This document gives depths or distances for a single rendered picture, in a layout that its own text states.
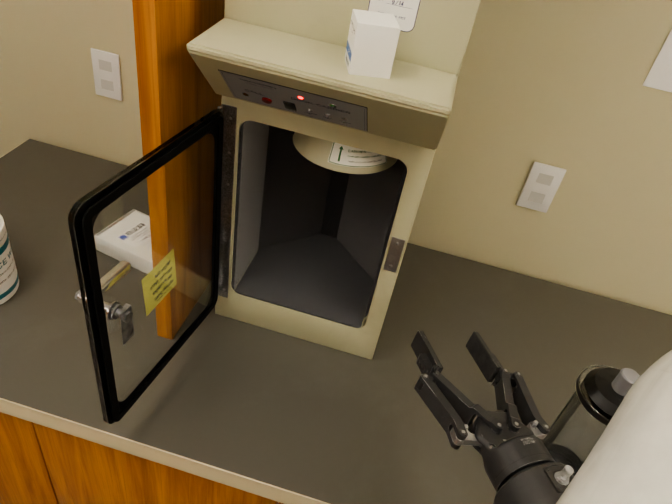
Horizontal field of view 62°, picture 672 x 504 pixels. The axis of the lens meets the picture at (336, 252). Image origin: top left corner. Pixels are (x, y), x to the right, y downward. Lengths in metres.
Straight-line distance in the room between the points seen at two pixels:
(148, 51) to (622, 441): 0.69
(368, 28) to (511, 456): 0.50
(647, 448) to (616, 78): 1.08
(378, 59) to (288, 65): 0.11
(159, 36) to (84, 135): 0.88
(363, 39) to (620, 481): 0.56
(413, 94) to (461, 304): 0.69
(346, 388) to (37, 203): 0.83
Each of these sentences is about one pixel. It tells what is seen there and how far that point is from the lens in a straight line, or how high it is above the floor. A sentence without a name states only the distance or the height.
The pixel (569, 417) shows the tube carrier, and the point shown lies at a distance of 0.94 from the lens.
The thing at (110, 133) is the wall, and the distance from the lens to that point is 1.59.
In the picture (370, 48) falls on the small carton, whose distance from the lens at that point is 0.69.
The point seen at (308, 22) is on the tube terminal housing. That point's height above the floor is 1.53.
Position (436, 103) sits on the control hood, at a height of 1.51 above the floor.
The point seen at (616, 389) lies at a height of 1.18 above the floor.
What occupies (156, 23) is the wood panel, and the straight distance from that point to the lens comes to 0.77.
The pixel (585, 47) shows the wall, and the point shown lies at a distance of 1.23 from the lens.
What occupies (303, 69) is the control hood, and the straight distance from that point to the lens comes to 0.69.
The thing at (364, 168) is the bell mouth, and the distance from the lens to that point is 0.88.
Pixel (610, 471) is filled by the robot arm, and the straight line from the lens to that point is 0.22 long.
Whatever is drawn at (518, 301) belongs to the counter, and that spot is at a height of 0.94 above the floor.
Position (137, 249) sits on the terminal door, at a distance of 0.77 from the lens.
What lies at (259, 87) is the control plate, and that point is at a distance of 0.75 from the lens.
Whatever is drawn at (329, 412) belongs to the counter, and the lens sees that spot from 1.01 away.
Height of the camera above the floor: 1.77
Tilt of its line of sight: 39 degrees down
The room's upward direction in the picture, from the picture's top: 11 degrees clockwise
